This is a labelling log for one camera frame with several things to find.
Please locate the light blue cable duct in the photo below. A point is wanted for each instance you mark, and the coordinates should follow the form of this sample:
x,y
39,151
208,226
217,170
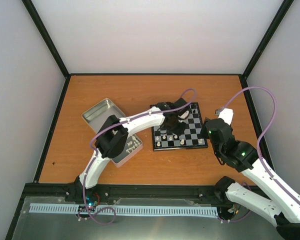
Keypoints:
x,y
126,210

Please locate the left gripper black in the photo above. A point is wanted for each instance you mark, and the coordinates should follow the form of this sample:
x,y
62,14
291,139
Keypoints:
x,y
179,132

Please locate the pink tin box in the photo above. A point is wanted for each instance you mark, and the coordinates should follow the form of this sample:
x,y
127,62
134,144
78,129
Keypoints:
x,y
132,147

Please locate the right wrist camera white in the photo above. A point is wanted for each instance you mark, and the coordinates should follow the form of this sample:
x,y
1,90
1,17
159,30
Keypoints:
x,y
226,114

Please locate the black frame rail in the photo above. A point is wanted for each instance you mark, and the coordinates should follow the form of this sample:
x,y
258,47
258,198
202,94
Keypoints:
x,y
201,194

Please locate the small circuit board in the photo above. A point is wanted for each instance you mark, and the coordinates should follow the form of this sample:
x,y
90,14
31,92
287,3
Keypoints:
x,y
92,201

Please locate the black white chess board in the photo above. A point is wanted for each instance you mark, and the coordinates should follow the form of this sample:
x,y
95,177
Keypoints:
x,y
191,134

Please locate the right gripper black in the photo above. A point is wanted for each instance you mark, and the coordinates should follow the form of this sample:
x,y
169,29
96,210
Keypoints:
x,y
203,131

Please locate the gold tin lid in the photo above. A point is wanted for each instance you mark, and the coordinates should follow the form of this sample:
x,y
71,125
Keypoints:
x,y
98,114

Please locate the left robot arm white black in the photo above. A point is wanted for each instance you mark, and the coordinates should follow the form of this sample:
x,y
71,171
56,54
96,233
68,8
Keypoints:
x,y
111,139

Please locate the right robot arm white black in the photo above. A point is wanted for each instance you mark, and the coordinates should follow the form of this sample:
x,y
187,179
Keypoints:
x,y
280,206

